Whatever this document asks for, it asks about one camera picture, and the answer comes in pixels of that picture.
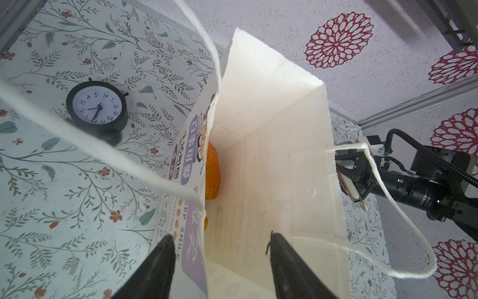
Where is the black round alarm clock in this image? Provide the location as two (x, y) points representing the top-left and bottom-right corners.
(65, 78), (129, 147)

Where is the white printed paper bag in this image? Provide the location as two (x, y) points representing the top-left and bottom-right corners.
(1, 1), (437, 299)

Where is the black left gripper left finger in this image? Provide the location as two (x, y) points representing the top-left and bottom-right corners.
(112, 234), (176, 299)

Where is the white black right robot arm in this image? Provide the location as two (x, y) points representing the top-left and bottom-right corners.
(336, 150), (478, 240)

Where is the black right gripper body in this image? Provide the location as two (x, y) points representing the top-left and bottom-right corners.
(336, 149), (447, 219)

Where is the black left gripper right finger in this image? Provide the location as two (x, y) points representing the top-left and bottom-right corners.
(266, 232), (337, 299)

